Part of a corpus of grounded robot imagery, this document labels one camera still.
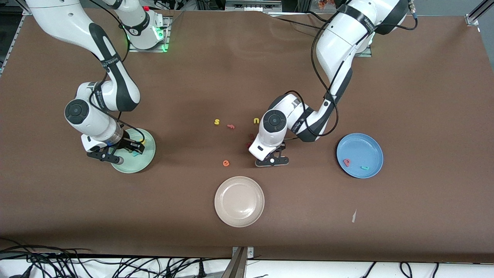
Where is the metal frame equipment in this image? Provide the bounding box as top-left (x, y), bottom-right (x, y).
top-left (226, 0), bottom-right (282, 12)

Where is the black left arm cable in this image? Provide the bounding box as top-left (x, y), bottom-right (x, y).
top-left (284, 0), bottom-right (418, 140)

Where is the beige plate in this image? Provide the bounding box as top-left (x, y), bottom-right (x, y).
top-left (214, 176), bottom-right (265, 228)

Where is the aluminium profile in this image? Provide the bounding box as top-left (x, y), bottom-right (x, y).
top-left (465, 0), bottom-right (487, 27)

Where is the metal clamp bracket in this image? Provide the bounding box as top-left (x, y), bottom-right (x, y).
top-left (221, 246), bottom-right (255, 278)

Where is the tangle of black cables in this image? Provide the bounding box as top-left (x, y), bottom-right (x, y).
top-left (0, 239), bottom-right (232, 278)

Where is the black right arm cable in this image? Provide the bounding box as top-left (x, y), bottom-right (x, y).
top-left (89, 0), bottom-right (146, 144)

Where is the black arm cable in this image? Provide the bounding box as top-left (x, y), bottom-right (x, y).
top-left (89, 0), bottom-right (146, 144)
top-left (284, 0), bottom-right (418, 140)

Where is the brown paper table cover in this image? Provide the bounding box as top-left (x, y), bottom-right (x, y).
top-left (0, 7), bottom-right (494, 263)

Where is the blue plate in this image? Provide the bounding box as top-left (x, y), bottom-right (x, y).
top-left (336, 133), bottom-right (384, 179)

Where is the green plate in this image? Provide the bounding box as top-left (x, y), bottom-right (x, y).
top-left (110, 129), bottom-right (156, 174)

